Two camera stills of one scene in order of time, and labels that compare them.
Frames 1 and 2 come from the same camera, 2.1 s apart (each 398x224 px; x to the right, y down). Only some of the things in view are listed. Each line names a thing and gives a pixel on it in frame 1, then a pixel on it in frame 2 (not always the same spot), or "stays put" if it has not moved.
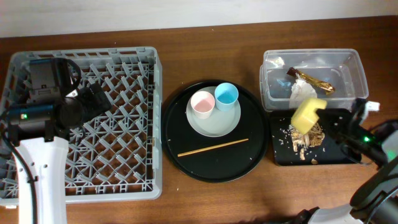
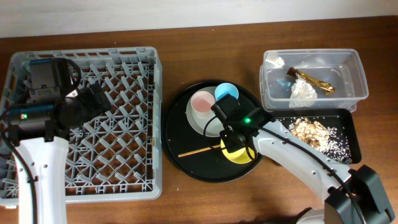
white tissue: [301, 90] stays put
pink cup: [203, 103] stays put
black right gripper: [329, 123] to [224, 107]
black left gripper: [94, 98] stays put
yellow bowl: [305, 116] to [239, 157]
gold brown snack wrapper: [323, 86] stays put
